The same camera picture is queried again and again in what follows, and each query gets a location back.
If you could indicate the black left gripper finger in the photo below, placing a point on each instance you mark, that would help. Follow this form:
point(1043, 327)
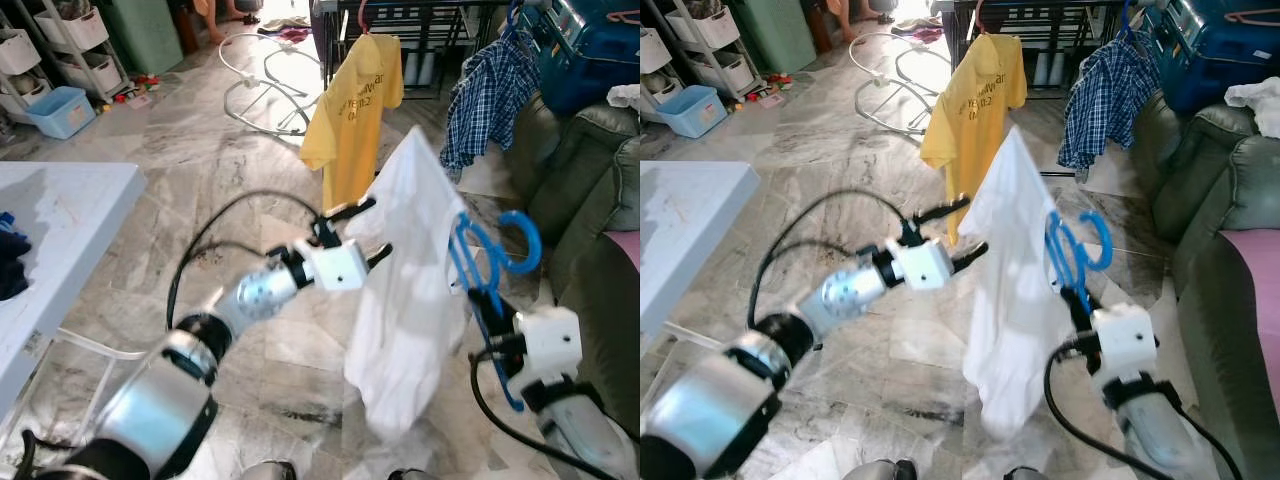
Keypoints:
point(972, 255)
point(352, 209)
point(945, 209)
point(380, 256)

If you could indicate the white shirt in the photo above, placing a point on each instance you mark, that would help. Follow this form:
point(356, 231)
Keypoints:
point(1020, 300)
point(410, 300)

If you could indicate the blue plastic hanger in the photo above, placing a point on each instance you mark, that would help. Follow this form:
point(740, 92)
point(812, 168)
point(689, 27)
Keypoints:
point(1130, 15)
point(1100, 235)
point(520, 225)
point(515, 15)

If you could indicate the dark navy garment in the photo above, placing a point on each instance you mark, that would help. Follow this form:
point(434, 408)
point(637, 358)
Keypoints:
point(12, 265)

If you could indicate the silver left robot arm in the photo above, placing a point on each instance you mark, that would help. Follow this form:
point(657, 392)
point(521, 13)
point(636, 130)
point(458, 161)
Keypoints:
point(160, 400)
point(710, 410)

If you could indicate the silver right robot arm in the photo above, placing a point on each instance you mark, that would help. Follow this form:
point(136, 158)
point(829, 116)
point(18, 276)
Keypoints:
point(1160, 430)
point(580, 430)

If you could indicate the pink plastic hanger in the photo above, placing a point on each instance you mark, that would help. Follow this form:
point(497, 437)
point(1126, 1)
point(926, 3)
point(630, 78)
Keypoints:
point(982, 18)
point(364, 18)

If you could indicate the yellow printed t-shirt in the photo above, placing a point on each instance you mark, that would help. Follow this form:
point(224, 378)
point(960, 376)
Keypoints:
point(350, 120)
point(970, 120)

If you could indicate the pink cushion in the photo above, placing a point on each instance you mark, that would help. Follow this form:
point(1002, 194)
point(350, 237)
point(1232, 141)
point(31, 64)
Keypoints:
point(625, 250)
point(1255, 320)

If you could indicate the green sofa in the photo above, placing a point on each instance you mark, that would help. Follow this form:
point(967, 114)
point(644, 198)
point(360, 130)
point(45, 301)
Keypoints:
point(1200, 200)
point(580, 180)

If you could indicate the grey right robot leg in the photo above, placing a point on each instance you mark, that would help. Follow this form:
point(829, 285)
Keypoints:
point(1025, 473)
point(412, 474)

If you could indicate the blue plaid shirt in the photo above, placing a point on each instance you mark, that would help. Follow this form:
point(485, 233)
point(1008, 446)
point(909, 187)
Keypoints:
point(490, 100)
point(1105, 100)

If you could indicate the red slipper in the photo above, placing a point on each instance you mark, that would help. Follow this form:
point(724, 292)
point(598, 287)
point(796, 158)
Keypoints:
point(922, 33)
point(295, 34)

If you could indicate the black metal drying rack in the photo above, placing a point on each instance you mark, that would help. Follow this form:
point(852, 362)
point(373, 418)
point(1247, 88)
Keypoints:
point(445, 40)
point(1045, 40)

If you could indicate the pink flat card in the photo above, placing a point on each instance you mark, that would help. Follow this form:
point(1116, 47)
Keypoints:
point(772, 100)
point(139, 100)

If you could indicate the person in peach dress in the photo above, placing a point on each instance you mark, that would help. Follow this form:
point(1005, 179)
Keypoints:
point(845, 15)
point(215, 20)

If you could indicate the large light blue plastic table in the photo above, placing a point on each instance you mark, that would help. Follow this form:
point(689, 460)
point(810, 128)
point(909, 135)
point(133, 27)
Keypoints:
point(690, 220)
point(60, 230)

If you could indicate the green laundry hamper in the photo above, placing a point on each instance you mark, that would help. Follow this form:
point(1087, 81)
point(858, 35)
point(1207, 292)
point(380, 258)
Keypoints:
point(780, 35)
point(145, 35)

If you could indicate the light blue plastic basket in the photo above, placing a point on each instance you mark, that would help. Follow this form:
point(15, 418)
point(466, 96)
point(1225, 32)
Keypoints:
point(60, 115)
point(692, 113)

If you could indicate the crumpled white cloth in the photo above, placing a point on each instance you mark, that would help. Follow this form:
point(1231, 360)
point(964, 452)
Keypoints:
point(625, 97)
point(1255, 105)

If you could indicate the white drawer storage rack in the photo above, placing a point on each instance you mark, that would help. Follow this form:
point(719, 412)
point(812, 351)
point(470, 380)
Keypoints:
point(655, 60)
point(20, 60)
point(720, 40)
point(85, 40)

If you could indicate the blue hard suitcase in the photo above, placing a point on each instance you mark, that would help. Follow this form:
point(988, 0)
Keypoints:
point(590, 50)
point(1210, 45)

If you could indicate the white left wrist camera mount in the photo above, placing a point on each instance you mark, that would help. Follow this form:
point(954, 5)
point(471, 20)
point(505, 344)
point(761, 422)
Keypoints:
point(338, 265)
point(925, 265)

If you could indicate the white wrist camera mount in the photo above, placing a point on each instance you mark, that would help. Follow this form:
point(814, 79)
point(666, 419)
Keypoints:
point(1125, 340)
point(338, 265)
point(548, 342)
point(925, 265)

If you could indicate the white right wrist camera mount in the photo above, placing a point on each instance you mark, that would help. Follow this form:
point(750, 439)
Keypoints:
point(548, 342)
point(1125, 340)

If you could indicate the white metal bouncer frame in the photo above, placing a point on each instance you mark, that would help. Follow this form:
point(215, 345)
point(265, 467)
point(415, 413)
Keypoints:
point(247, 85)
point(877, 85)

